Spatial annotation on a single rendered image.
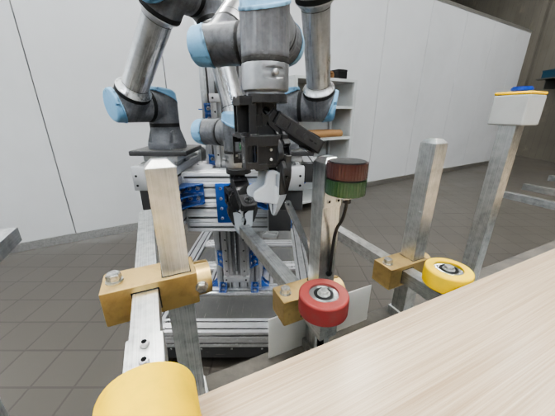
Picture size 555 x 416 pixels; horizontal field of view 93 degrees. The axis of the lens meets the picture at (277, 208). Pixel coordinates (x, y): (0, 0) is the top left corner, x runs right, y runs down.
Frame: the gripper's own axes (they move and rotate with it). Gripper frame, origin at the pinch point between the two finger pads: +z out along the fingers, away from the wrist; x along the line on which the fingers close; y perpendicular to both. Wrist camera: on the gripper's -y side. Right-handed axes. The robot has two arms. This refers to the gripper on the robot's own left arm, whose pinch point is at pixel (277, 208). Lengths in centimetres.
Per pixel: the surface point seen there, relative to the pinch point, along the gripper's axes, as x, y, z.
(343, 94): -254, -211, -39
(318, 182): 8.0, -3.7, -6.6
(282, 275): 1.4, -0.6, 14.4
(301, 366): 24.0, 8.1, 10.4
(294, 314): 10.4, 1.5, 16.4
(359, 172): 15.6, -5.2, -9.6
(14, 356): -105, 100, 100
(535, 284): 27.3, -36.0, 10.4
